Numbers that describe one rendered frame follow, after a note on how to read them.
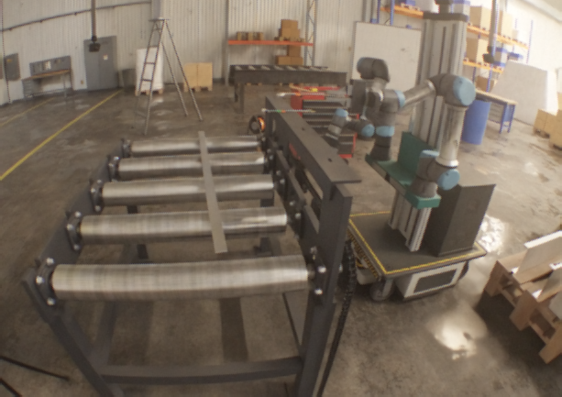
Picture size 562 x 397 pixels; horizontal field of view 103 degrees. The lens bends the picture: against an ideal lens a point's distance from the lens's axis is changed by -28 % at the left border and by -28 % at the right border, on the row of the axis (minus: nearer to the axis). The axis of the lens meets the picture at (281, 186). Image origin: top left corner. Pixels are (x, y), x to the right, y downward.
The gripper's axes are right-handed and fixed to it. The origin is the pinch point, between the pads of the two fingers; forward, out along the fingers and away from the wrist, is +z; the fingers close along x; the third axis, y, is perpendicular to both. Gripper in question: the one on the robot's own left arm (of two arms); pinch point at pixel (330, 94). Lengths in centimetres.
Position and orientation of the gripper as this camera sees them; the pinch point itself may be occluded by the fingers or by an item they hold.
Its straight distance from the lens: 119.6
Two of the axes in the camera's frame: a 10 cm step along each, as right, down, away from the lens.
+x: 0.4, -8.9, -4.5
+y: -1.9, -4.5, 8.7
